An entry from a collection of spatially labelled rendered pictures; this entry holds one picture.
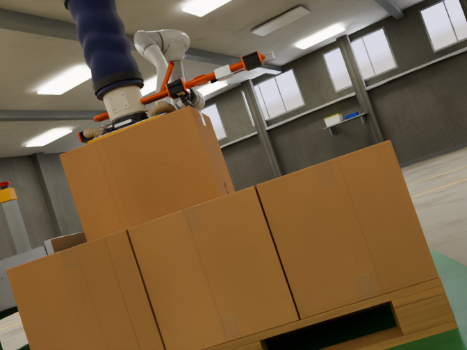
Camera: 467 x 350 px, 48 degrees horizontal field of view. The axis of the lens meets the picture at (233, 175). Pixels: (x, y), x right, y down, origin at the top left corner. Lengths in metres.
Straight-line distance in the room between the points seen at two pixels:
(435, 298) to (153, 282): 0.79
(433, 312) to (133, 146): 1.31
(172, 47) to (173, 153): 1.06
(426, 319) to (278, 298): 0.41
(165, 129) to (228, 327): 0.93
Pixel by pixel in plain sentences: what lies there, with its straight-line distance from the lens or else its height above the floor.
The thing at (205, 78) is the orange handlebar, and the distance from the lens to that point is 2.34.
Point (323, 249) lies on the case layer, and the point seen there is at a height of 0.31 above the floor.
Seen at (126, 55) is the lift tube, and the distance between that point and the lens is 2.44.
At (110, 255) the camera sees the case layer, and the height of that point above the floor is 0.49.
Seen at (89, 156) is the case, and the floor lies 0.89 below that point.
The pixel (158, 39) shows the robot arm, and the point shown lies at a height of 1.51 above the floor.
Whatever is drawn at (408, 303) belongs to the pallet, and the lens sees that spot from 1.57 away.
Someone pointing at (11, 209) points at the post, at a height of 0.88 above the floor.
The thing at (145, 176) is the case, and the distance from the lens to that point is 2.20.
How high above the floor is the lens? 0.51
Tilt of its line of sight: 3 degrees up
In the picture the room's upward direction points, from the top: 19 degrees counter-clockwise
